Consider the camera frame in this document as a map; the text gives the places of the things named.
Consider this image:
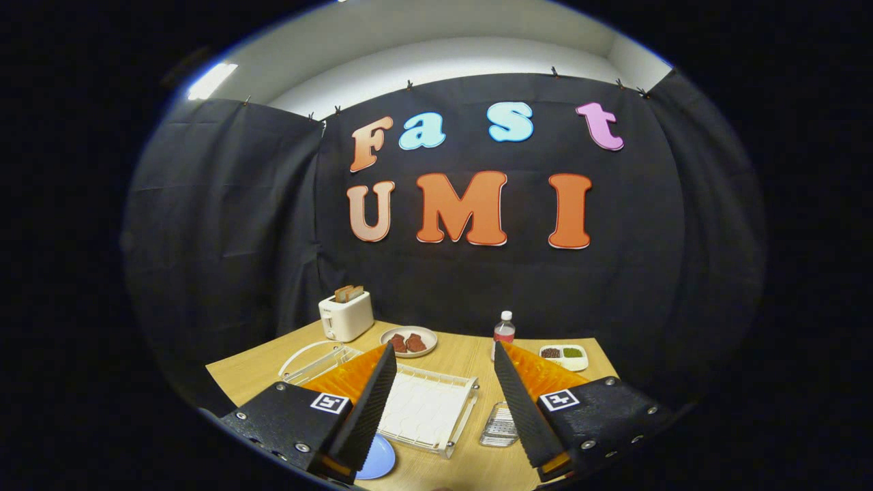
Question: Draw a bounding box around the white divided dish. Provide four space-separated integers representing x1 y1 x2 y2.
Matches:
539 344 589 372

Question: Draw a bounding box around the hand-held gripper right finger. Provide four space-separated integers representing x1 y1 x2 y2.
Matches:
492 340 676 483

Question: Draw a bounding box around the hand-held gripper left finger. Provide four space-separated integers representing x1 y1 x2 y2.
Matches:
218 341 398 486

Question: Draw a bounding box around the white wire dish rack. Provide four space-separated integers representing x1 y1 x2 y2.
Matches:
278 340 480 460

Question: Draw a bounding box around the plastic bottle with red label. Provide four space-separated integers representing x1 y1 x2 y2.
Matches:
491 310 516 362

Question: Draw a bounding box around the silver wire basket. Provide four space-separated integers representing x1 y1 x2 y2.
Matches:
479 401 520 448

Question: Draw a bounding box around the white toaster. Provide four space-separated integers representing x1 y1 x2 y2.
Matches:
318 291 375 343

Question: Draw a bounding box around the row of small cloth clips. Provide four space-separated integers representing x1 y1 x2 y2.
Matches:
240 65 649 122

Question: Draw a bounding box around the ceiling strip light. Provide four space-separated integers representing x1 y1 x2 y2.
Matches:
188 63 239 102

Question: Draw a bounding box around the beige plate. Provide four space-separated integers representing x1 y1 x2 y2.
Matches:
380 325 439 359

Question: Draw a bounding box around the black backdrop cloth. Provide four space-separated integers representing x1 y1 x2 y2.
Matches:
121 68 768 417

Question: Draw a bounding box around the blue plate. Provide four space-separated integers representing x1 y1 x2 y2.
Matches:
355 433 397 481

